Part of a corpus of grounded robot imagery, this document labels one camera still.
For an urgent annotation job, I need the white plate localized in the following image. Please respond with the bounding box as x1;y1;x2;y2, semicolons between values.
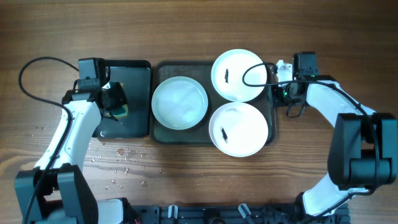
208;102;269;157
211;49;267;102

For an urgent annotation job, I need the green yellow sponge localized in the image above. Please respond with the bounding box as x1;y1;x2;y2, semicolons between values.
109;82;128;118

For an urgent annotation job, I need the black rectangular sponge tray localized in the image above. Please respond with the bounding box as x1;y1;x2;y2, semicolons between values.
93;60;152;139

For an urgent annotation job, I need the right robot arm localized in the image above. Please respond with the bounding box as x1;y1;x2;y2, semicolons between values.
271;75;397;222

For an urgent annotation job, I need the light blue plate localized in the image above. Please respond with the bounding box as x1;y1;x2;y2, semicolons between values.
151;77;208;130

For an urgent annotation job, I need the dark brown serving tray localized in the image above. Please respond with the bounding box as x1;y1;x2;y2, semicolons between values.
149;60;277;146

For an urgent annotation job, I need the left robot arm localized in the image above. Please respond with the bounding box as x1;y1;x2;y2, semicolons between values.
15;82;126;223

